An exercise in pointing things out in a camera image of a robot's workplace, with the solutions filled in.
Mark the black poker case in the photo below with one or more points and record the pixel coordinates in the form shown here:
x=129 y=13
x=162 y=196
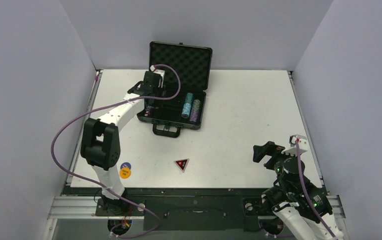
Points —
x=187 y=70

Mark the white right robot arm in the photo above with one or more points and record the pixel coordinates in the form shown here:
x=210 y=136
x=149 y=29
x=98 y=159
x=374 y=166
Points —
x=300 y=205

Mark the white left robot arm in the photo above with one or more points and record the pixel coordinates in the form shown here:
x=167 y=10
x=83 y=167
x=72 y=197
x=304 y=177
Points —
x=100 y=144

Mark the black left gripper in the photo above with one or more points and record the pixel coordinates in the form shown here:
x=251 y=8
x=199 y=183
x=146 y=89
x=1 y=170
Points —
x=160 y=90

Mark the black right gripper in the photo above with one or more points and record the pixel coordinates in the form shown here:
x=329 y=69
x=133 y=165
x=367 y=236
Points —
x=271 y=151

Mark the yellow round button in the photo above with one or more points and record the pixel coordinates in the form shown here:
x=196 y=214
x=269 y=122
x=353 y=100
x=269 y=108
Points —
x=125 y=172

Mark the light blue chip stack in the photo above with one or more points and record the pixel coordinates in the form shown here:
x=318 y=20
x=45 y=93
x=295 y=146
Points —
x=186 y=110

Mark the purple chip stack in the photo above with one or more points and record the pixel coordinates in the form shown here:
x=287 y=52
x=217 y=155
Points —
x=194 y=116
x=149 y=108

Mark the blue round button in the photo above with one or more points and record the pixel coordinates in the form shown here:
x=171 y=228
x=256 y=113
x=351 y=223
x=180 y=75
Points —
x=126 y=165

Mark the triangular all-in button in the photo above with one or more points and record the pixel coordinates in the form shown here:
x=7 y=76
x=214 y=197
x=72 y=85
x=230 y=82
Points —
x=182 y=164

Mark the green-grey chip stack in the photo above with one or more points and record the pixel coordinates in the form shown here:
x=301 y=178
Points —
x=196 y=105

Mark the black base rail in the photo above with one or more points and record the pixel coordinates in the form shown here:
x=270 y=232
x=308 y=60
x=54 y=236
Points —
x=193 y=209

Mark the teal chip stack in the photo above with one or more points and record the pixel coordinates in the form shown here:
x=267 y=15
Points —
x=189 y=98

